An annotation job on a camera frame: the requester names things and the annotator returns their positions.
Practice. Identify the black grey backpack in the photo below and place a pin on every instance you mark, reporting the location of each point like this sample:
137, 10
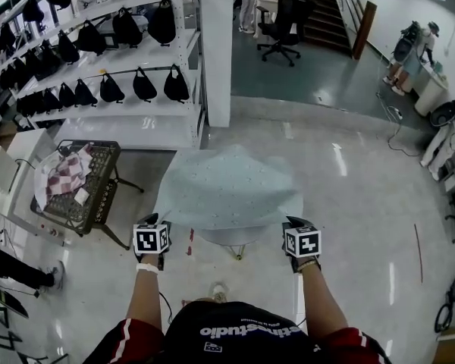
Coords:
405, 44
447, 114

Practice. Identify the teal box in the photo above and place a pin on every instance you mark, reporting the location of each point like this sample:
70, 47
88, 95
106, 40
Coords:
438, 66

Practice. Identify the white cabinet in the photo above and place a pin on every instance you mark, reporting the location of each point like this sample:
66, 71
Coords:
30, 142

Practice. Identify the row of black bags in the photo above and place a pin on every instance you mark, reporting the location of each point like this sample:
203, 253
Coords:
176, 85

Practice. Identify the black high-back office chair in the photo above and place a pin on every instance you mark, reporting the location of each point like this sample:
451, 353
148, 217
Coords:
288, 17

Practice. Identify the dark wooden staircase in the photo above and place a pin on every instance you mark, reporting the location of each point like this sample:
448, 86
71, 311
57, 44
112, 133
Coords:
322, 17

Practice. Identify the person's right forearm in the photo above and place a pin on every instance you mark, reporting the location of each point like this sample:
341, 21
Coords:
322, 302

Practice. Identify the white square pillar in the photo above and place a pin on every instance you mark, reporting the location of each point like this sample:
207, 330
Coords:
216, 51

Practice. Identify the white box appliance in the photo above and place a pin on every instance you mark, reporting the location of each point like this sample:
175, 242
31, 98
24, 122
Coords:
0, 169

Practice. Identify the round white table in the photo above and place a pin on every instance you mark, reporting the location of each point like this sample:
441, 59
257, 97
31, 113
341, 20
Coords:
231, 236

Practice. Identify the white rounded counter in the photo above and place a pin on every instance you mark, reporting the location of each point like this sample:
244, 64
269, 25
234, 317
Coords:
432, 93

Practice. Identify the white sneaker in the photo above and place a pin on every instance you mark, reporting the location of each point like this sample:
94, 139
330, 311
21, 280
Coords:
218, 292

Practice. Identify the white power strip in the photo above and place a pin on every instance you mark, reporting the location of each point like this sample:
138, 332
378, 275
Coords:
398, 113

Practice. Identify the person's left forearm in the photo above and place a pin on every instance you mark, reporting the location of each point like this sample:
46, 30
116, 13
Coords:
144, 302

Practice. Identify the pale grey cloth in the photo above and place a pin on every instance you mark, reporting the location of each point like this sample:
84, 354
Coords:
227, 192

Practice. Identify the small white packet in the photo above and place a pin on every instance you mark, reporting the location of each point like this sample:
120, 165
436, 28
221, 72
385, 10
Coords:
81, 196

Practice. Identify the person's black shirt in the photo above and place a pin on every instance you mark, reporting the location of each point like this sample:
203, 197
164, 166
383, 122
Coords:
231, 332

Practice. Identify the black lattice side table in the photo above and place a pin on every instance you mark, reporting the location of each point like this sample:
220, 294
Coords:
98, 188

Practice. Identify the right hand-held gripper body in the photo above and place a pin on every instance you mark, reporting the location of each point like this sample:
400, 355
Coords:
302, 241

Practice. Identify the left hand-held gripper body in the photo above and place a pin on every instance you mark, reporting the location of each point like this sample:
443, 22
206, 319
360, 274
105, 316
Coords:
151, 239

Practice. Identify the red checkered cloth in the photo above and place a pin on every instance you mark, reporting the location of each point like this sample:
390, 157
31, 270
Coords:
60, 180

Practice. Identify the white metal shelf rack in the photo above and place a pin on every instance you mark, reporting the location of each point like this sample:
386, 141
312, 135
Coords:
136, 131

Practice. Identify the white desk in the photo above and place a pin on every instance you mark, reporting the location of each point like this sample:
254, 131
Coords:
265, 4

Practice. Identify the white wristband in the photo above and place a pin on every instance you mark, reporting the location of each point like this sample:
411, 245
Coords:
147, 268

